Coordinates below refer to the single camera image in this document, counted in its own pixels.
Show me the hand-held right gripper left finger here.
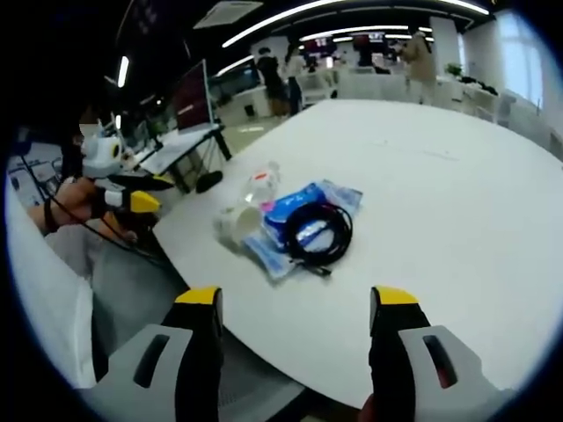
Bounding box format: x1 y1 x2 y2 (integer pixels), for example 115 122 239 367
90 285 224 422

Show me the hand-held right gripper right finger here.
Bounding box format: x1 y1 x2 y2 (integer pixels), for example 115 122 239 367
368 285 501 422

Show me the white paper cup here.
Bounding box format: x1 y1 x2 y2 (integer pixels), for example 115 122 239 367
212 204 265 256

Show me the clear plastic bottle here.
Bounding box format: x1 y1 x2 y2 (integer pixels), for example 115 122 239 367
238 160 282 213

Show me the blue white plastic packet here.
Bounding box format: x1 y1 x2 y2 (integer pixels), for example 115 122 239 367
240 178 364 282

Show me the blue tissue packet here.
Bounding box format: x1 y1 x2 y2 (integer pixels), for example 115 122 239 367
262 182 336 254

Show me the white tabletop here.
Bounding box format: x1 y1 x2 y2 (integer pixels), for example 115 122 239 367
153 98 563 411

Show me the person's left hand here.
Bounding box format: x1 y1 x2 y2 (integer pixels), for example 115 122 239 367
55 177 140 244

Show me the person's right hand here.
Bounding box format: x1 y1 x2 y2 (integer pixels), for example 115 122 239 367
359 392 376 422

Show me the tilted white desk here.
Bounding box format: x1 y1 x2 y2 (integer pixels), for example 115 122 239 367
138 124 233 194

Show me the black rounded object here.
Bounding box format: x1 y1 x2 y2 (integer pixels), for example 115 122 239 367
194 170 224 194

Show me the red display board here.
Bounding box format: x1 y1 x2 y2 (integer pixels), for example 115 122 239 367
172 59 211 134

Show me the grey mesh chair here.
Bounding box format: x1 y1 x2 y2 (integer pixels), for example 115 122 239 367
217 338 305 418

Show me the person's white clothing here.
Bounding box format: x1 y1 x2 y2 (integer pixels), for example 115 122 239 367
7 175 97 390

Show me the long ceiling light strip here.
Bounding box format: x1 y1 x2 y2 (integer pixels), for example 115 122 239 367
221 0 492 49

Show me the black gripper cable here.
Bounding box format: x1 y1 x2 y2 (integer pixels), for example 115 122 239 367
42 191 171 267

